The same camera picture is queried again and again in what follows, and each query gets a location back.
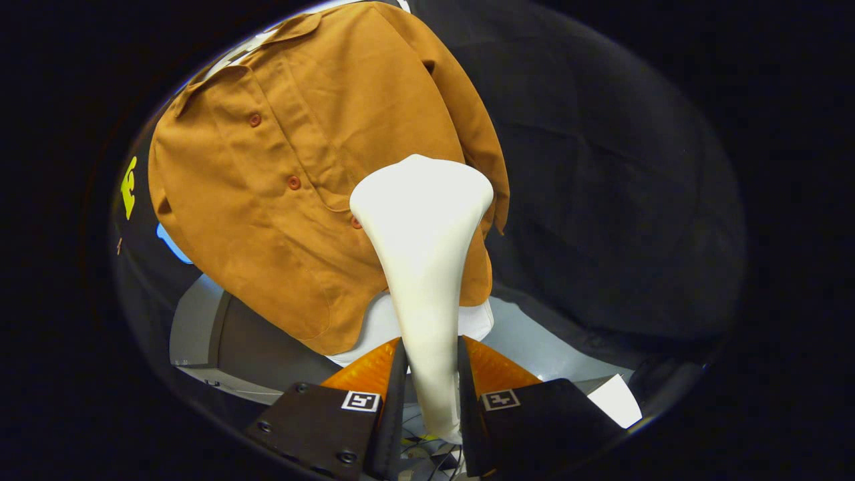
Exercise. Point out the black backdrop cloth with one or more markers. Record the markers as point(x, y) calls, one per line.
point(601, 200)

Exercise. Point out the white mannequin torso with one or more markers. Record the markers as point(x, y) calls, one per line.
point(374, 327)

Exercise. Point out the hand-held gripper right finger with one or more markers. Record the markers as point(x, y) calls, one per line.
point(467, 414)

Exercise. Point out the white garment steamer head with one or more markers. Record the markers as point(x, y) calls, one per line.
point(427, 267)

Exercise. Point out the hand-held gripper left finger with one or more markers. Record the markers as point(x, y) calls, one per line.
point(394, 414)

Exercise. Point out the orange button-up shirt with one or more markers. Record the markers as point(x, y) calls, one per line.
point(280, 200)

